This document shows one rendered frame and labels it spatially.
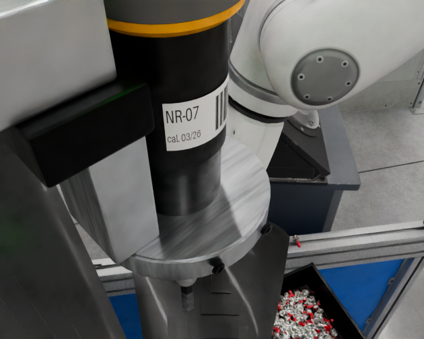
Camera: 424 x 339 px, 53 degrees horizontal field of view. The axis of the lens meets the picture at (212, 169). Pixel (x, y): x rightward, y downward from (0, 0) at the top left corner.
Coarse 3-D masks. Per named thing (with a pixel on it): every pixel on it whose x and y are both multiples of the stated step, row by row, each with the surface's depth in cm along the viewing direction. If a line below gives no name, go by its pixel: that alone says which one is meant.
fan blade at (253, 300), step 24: (264, 240) 53; (288, 240) 56; (240, 264) 48; (264, 264) 49; (144, 288) 44; (168, 288) 44; (216, 288) 45; (240, 288) 45; (264, 288) 46; (144, 312) 42; (168, 312) 42; (192, 312) 42; (216, 312) 42; (240, 312) 43; (264, 312) 44; (144, 336) 41; (168, 336) 40; (192, 336) 40; (216, 336) 40; (240, 336) 41; (264, 336) 41
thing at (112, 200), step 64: (0, 0) 7; (64, 0) 8; (0, 64) 8; (64, 64) 8; (0, 128) 8; (64, 128) 9; (128, 128) 10; (64, 192) 14; (128, 192) 12; (256, 192) 16; (128, 256) 14; (192, 256) 14
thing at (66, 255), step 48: (0, 144) 28; (0, 192) 27; (48, 192) 28; (0, 240) 26; (48, 240) 27; (0, 288) 25; (48, 288) 26; (96, 288) 27; (0, 336) 24; (48, 336) 25; (96, 336) 27
